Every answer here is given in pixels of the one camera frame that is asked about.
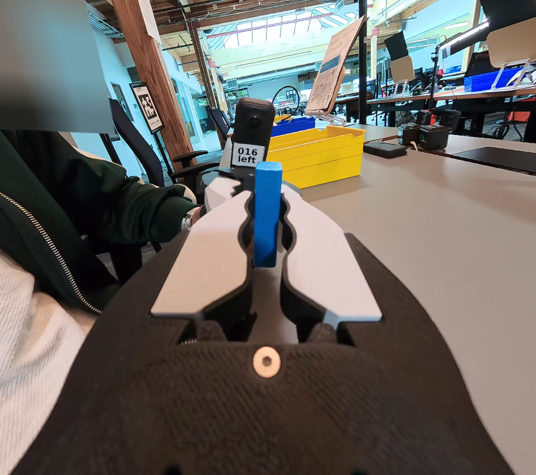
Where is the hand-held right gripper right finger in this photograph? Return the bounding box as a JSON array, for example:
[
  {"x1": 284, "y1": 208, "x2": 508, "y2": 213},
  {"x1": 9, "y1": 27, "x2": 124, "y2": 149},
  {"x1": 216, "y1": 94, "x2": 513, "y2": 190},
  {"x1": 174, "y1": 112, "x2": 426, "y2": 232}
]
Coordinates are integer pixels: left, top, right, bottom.
[{"x1": 280, "y1": 192, "x2": 383, "y2": 342}]

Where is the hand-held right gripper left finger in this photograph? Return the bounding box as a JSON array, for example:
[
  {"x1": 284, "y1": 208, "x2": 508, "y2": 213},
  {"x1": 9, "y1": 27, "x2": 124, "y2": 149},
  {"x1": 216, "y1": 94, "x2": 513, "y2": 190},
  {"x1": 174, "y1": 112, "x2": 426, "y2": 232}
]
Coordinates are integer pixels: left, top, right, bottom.
[{"x1": 150, "y1": 191, "x2": 254, "y2": 342}]

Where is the blue rectangular block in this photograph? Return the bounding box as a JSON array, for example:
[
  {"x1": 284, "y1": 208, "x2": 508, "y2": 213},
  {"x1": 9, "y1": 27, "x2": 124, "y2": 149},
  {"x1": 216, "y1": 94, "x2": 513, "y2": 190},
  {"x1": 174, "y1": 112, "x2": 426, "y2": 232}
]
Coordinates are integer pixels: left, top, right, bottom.
[{"x1": 253, "y1": 161, "x2": 283, "y2": 268}]

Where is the person's left forearm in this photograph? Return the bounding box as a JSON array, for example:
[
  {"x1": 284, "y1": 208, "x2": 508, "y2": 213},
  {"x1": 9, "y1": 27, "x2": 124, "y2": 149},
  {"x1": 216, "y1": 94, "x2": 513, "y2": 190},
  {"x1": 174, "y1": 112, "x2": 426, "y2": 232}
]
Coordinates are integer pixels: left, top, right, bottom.
[{"x1": 105, "y1": 173, "x2": 199, "y2": 244}]

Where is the grey desk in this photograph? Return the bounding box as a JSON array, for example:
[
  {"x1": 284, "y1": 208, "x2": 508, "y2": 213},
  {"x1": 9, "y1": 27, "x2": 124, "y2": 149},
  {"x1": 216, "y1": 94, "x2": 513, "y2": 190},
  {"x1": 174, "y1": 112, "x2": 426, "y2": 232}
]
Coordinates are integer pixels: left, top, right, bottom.
[{"x1": 226, "y1": 123, "x2": 536, "y2": 475}]

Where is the black desk mat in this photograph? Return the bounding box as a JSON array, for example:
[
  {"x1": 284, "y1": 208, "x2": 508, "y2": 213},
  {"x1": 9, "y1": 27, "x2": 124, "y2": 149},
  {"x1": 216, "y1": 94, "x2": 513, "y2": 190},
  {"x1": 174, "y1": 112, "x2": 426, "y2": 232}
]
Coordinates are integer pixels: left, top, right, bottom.
[{"x1": 452, "y1": 147, "x2": 536, "y2": 175}]

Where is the black office chair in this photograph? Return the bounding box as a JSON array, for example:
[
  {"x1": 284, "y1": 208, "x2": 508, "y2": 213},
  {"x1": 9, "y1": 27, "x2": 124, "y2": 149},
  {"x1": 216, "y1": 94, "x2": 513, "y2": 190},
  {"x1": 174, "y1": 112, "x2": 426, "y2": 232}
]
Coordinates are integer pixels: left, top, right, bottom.
[
  {"x1": 209, "y1": 107, "x2": 232, "y2": 149},
  {"x1": 169, "y1": 150, "x2": 221, "y2": 191}
]

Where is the blue plastic bin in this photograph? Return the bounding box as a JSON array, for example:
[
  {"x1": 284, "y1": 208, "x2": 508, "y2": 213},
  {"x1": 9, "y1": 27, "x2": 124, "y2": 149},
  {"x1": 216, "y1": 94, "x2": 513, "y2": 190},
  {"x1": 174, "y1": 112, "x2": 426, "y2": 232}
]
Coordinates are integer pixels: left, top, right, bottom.
[
  {"x1": 464, "y1": 68, "x2": 527, "y2": 93},
  {"x1": 271, "y1": 116, "x2": 317, "y2": 138}
]

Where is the black high-back chair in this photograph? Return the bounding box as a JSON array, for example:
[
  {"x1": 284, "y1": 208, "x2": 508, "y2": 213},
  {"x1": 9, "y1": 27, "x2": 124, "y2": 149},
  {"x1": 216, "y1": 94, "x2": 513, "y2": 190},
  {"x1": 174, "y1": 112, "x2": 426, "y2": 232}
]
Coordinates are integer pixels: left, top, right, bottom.
[{"x1": 109, "y1": 98, "x2": 167, "y2": 187}]

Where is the cardboard sheet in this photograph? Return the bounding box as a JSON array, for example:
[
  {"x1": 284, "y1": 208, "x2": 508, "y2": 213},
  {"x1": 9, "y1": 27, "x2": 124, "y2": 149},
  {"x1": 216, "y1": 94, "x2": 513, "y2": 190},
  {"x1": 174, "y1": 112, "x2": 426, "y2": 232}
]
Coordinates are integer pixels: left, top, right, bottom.
[{"x1": 305, "y1": 16, "x2": 370, "y2": 117}]

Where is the black flat box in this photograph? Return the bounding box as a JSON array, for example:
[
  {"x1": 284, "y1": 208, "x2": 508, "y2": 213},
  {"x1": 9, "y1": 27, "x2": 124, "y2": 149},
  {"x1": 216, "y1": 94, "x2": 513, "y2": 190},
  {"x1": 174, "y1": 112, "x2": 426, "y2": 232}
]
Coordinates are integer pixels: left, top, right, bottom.
[{"x1": 363, "y1": 141, "x2": 408, "y2": 160}]

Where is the black framed marker sign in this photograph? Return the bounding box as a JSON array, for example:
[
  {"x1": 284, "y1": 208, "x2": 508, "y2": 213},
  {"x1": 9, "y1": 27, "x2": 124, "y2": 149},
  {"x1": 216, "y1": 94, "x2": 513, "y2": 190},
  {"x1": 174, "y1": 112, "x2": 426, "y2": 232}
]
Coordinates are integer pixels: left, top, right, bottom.
[{"x1": 129, "y1": 82, "x2": 166, "y2": 136}]

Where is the black battery charger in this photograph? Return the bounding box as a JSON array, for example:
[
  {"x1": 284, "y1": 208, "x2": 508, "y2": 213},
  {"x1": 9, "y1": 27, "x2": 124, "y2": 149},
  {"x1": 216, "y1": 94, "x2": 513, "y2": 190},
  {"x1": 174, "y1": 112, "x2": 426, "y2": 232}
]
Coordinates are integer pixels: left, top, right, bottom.
[
  {"x1": 398, "y1": 123, "x2": 422, "y2": 147},
  {"x1": 419, "y1": 125, "x2": 451, "y2": 151}
]

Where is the black pole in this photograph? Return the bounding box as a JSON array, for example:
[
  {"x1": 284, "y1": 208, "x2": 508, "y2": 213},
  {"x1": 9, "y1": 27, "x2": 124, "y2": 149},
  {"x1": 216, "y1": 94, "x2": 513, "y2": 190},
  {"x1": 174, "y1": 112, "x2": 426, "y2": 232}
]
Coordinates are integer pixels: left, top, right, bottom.
[{"x1": 357, "y1": 0, "x2": 370, "y2": 126}]

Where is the wooden book stand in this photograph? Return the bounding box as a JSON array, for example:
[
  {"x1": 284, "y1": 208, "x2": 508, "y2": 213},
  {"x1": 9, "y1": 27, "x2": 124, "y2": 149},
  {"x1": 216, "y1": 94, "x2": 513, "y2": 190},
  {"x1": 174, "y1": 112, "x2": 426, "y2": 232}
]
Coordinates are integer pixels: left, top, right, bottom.
[
  {"x1": 486, "y1": 17, "x2": 536, "y2": 89},
  {"x1": 389, "y1": 56, "x2": 416, "y2": 97}
]

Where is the black monitor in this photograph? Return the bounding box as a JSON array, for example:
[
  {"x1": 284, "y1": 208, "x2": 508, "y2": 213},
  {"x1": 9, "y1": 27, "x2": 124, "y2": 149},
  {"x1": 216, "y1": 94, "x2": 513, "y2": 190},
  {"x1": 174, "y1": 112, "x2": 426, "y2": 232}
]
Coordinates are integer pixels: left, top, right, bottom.
[
  {"x1": 479, "y1": 0, "x2": 536, "y2": 34},
  {"x1": 384, "y1": 31, "x2": 410, "y2": 62}
]

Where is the person's green jacket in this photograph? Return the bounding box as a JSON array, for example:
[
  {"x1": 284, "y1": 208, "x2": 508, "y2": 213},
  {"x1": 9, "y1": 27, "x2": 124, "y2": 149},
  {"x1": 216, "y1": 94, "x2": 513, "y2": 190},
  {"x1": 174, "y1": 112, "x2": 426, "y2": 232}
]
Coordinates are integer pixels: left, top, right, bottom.
[{"x1": 0, "y1": 129, "x2": 197, "y2": 315}]

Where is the person's white clothing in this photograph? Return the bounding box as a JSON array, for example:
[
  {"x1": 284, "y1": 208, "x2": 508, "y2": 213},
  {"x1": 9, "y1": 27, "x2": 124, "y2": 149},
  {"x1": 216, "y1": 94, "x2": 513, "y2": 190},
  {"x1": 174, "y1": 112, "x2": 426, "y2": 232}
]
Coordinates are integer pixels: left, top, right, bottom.
[{"x1": 0, "y1": 251, "x2": 100, "y2": 475}]

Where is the black bar lamp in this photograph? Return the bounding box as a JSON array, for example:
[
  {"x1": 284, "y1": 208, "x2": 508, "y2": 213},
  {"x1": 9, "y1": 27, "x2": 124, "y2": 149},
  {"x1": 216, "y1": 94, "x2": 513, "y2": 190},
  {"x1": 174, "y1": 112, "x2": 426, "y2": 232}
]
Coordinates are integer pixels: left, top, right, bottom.
[{"x1": 427, "y1": 20, "x2": 491, "y2": 124}]

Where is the black looped cable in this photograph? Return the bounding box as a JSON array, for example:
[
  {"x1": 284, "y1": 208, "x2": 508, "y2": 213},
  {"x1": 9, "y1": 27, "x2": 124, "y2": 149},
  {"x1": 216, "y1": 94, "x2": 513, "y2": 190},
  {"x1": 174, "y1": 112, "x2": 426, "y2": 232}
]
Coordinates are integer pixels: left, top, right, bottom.
[{"x1": 271, "y1": 85, "x2": 301, "y2": 108}]

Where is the wooden post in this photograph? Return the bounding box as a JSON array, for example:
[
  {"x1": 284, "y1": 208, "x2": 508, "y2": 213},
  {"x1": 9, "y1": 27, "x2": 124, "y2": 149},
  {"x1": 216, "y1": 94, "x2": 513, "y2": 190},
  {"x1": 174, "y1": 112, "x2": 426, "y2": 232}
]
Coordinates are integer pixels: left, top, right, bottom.
[{"x1": 89, "y1": 0, "x2": 196, "y2": 170}]

